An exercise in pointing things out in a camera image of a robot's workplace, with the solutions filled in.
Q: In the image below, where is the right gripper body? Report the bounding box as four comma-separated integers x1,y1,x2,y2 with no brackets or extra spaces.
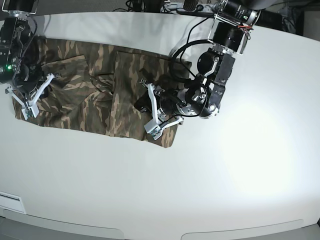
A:
5,73,59,109

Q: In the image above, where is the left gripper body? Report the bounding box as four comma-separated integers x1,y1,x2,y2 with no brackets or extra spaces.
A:
139,78,185,135

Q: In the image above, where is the camouflage T-shirt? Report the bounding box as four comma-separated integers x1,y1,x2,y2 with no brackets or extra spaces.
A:
27,37,182,148

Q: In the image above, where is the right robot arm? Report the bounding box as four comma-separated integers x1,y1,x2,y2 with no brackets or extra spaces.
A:
0,0,59,120

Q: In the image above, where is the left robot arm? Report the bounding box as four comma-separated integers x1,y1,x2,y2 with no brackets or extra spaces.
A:
134,0,274,140

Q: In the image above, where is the white box at table edge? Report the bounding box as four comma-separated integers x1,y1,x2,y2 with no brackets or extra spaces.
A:
0,192,27,215

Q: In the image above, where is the black background equipment clutter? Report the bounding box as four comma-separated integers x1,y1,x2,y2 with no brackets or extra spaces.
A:
114,0,308,36

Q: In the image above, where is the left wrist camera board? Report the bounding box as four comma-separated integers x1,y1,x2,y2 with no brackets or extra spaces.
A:
144,120,163,140

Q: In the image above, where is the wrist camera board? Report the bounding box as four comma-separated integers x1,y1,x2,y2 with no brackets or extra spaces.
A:
144,120,163,140
21,106,39,120

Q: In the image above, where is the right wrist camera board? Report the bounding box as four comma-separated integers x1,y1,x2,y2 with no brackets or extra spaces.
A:
21,106,39,120

